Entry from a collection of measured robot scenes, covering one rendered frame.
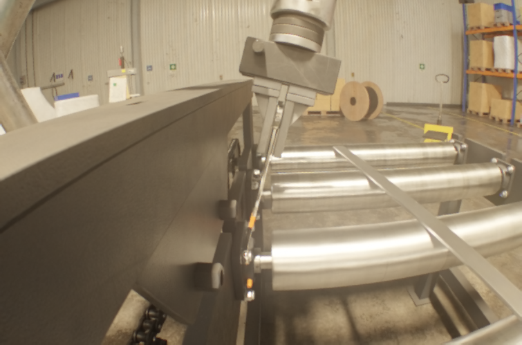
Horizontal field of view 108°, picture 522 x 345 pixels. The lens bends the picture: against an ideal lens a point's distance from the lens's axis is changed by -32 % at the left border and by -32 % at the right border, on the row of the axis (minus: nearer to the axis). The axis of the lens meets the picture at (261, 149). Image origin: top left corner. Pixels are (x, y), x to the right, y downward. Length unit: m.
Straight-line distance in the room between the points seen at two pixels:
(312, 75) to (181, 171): 0.24
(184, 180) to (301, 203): 0.57
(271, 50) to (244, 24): 10.25
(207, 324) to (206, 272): 0.09
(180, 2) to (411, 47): 9.25
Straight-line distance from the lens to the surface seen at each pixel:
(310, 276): 0.48
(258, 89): 0.37
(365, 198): 0.77
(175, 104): 0.18
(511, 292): 0.45
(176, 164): 0.17
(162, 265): 0.18
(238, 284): 0.49
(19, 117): 0.69
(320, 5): 0.38
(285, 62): 0.37
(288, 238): 0.48
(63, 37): 14.12
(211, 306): 0.34
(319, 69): 0.37
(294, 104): 0.38
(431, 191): 0.86
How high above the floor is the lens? 1.18
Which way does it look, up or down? 16 degrees down
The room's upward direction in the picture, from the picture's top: 2 degrees counter-clockwise
